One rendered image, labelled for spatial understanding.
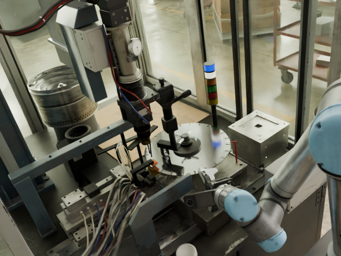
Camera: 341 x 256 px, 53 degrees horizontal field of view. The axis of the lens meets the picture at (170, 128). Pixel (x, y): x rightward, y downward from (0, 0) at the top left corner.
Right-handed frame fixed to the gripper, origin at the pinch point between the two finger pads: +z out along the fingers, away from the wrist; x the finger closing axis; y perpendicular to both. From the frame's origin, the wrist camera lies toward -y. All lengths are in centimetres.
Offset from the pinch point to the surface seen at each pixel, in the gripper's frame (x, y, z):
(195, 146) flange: 14.6, 3.0, 9.1
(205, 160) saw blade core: 9.0, 4.0, 2.3
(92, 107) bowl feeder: 43, -33, 61
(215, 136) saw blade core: 15.7, 12.4, 12.5
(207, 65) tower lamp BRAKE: 44, 18, 19
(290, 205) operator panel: -13.8, 28.4, -2.7
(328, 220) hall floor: -55, 85, 76
